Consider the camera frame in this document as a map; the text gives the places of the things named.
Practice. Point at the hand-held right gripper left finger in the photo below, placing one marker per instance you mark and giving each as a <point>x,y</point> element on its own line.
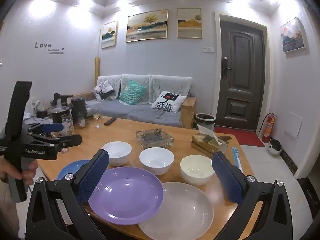
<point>93,177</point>

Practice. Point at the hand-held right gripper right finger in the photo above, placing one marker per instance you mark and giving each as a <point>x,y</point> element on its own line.
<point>227,180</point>

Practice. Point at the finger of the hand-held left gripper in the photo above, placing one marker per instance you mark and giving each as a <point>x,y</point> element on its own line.
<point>72,140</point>
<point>52,127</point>

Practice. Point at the purple plate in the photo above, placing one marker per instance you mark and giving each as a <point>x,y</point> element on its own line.
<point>125,195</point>

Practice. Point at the white bowl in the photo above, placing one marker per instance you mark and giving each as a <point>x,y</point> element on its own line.
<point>117,150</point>
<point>156,158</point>

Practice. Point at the person's left forearm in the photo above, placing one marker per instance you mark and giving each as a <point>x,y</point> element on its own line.
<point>7,205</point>

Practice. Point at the person's left hand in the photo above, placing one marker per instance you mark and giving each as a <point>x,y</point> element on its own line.
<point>31,171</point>

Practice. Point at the small pink item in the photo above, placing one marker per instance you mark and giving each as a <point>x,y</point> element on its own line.
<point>65,150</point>

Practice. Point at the black electric pot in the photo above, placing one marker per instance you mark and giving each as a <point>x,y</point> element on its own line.
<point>60,115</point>

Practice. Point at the clear glass cup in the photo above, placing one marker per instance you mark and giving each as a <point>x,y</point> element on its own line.
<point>67,125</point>

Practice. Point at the small glass jar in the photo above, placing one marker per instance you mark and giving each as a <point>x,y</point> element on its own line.
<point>81,122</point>

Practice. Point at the blue toothbrush package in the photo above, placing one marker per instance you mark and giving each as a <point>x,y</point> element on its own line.
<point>236,156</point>

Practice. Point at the blue plate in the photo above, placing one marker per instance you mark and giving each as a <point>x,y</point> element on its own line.
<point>70,167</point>

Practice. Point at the black water pump dispenser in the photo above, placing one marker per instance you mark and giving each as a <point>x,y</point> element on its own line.
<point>63,98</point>

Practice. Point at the black cylindrical flask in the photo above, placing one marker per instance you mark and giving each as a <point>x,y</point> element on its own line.
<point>78,108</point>

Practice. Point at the cream bowl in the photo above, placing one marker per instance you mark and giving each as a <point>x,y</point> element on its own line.
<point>196,167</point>

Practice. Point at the wine glass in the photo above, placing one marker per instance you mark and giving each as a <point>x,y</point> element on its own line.
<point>97,116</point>

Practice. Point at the black remote control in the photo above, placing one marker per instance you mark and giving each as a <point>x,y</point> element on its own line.
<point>110,121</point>

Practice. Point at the golden tissue box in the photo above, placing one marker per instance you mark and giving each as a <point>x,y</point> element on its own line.
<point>207,142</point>

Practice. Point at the red doormat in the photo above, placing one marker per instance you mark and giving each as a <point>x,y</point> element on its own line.
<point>247,137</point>

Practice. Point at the translucent white plate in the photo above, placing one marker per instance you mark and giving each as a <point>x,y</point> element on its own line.
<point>185,212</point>

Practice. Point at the white helmet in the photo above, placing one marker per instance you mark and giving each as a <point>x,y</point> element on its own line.
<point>275,146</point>

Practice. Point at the black white tree pillow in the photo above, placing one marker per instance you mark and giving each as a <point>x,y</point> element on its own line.
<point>102,90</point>

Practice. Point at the white trash bin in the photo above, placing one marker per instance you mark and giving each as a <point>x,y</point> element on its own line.
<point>205,122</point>

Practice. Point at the red fire extinguisher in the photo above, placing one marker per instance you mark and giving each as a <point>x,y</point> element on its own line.
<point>268,128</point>

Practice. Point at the upright wooden board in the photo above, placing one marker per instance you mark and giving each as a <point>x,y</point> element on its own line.
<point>97,72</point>

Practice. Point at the clear plastic food box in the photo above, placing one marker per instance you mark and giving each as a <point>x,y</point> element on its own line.
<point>153,138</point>

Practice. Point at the grey wooden sofa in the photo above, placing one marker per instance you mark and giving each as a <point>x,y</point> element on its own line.
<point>140,111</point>

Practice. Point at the teal patterned pillow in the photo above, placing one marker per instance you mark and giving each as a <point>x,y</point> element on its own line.
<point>131,92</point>

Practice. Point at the white tree-print pillow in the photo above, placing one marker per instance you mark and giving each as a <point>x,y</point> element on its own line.
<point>167,101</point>

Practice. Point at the dark brown door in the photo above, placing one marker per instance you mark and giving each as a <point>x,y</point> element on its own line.
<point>242,80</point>

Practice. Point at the small framed mountain painting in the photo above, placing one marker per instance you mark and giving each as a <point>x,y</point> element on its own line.
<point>109,35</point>

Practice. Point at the large framed tree painting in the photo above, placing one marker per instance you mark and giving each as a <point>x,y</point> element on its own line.
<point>147,26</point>

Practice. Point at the white framed colourful painting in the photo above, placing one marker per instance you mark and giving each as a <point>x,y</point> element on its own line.
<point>293,36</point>

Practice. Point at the framed golden landscape painting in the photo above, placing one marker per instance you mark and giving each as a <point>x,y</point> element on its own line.
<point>189,23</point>

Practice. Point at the black wall lettering decal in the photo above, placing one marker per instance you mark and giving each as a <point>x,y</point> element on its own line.
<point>43,45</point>

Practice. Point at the white wall panel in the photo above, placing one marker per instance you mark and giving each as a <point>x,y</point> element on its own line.
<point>293,125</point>

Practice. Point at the white wall switch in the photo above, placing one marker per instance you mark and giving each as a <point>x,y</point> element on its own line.
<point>208,49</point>

